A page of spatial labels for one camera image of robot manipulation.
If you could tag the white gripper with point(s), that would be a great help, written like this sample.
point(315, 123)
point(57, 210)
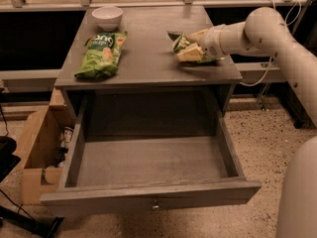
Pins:
point(211, 44)

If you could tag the green jalapeno chip bag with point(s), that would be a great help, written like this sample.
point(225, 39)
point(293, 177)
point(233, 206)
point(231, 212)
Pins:
point(180, 42)

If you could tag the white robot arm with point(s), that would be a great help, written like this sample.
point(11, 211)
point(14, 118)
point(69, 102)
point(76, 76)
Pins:
point(265, 33)

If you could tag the green chip bag left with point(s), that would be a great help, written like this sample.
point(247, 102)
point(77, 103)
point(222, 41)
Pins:
point(102, 57)

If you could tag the grey open top drawer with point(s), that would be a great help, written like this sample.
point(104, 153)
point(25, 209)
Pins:
point(129, 149)

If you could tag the grey wooden cabinet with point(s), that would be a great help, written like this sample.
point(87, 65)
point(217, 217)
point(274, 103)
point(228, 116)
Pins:
point(147, 57)

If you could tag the white ceramic bowl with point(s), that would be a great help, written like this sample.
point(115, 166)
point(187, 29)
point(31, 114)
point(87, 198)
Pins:
point(108, 18)

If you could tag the white bottle in box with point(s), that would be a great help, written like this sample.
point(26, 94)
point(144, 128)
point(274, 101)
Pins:
point(65, 140)

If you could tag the cardboard box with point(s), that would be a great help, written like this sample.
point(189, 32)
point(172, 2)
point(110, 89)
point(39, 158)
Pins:
point(38, 149)

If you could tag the metal railing frame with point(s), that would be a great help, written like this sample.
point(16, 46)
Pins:
point(26, 18)

